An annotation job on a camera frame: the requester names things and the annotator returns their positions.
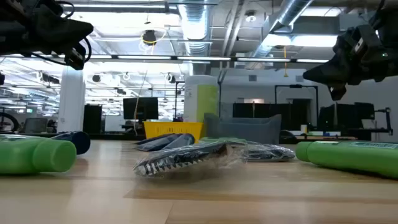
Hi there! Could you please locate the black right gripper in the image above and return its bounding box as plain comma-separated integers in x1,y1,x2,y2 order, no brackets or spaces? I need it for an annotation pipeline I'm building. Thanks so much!
302,5,398,86

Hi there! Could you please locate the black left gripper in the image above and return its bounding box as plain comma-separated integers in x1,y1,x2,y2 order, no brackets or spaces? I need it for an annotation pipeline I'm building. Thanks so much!
0,0,95,56

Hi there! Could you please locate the green travel bottle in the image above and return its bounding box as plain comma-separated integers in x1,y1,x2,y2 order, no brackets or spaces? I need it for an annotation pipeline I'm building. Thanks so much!
0,134,78,175
295,140,398,180

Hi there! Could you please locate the dark round disc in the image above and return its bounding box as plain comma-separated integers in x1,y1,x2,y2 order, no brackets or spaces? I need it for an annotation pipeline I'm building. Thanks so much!
245,141,296,163
132,140,249,179

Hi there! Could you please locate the dark blue toiletry tube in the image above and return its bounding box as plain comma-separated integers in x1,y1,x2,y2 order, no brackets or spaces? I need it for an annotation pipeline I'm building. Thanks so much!
136,133,183,152
51,131,91,156
161,133,196,151

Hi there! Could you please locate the black tubular stand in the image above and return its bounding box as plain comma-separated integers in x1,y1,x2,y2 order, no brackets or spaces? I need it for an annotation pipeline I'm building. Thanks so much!
274,84,320,126

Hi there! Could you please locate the dark monitor pair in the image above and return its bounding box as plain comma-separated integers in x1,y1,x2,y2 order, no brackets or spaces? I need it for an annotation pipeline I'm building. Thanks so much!
318,102,376,132

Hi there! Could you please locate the white pillar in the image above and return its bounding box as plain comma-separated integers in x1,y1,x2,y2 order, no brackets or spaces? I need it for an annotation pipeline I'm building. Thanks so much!
57,66,86,133

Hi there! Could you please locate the black cabinet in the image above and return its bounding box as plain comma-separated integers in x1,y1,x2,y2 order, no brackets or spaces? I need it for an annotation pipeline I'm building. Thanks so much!
83,104,103,135

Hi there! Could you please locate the grey translucent plastic bin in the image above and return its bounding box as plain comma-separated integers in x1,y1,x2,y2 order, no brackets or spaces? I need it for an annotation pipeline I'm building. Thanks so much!
203,113,282,145

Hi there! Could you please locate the black desk monitor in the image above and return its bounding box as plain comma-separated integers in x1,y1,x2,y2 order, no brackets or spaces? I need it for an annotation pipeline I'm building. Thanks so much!
123,96,159,121

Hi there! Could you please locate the black overhead light bar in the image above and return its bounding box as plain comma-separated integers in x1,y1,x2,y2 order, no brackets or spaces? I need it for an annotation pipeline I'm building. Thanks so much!
0,54,331,63

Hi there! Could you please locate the white green wipes canister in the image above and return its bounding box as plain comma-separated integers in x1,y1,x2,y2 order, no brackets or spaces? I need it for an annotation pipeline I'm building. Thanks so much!
183,74,220,124

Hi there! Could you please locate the yellow plastic basket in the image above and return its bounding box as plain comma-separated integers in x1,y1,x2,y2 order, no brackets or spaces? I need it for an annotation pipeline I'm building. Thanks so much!
143,121,205,142

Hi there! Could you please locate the black left camera cable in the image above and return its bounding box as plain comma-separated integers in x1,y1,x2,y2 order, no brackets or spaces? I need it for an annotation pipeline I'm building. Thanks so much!
30,0,93,67

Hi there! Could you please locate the silver ventilation duct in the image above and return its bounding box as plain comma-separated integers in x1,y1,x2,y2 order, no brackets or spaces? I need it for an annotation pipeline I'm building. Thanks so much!
178,0,216,57
251,0,315,60

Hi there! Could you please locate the black ceiling camera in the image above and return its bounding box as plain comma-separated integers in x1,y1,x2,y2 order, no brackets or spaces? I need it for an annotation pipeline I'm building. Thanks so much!
142,29,158,46

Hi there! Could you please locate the yellow hanging cable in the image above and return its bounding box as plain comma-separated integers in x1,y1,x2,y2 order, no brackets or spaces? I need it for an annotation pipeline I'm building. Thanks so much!
133,70,149,126

